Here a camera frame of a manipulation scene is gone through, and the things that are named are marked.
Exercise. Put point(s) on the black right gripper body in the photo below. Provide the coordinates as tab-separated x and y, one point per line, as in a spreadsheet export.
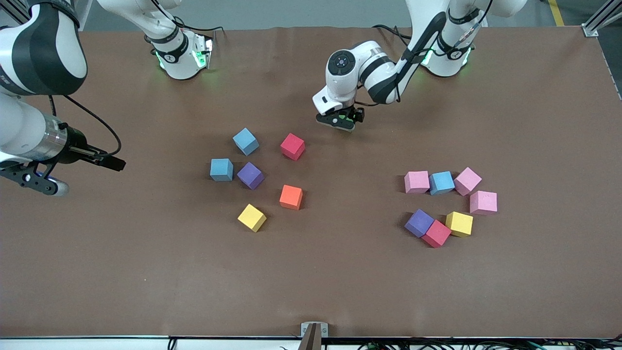
76	144

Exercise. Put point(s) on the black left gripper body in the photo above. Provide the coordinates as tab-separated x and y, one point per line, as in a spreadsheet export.
358	114

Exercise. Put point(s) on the red foam cube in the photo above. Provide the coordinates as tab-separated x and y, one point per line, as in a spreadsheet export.
436	234
292	146

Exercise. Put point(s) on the pink foam cube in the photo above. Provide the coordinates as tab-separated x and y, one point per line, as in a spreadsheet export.
467	181
483	202
417	182

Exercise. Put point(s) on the blue foam cube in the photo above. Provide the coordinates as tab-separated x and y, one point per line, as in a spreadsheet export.
245	141
441	183
221	169

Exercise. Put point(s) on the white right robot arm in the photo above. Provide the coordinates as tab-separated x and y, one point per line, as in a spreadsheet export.
43	48

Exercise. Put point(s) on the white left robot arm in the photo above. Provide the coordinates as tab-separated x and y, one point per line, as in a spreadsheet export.
384	73

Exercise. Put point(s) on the orange foam cube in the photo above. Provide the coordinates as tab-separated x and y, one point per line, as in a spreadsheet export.
291	197

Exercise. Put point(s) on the brown table mat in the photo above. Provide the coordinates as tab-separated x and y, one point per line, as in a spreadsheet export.
146	267

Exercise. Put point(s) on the purple foam cube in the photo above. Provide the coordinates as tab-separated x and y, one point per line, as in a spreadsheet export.
250	175
419	222

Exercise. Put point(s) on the yellow foam cube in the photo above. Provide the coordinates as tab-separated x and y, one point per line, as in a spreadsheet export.
459	223
251	217

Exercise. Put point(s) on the grey metal edge bracket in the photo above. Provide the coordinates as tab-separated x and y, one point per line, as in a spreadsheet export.
314	335

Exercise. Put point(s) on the aluminium frame profile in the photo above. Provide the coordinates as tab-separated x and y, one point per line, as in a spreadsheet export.
600	19

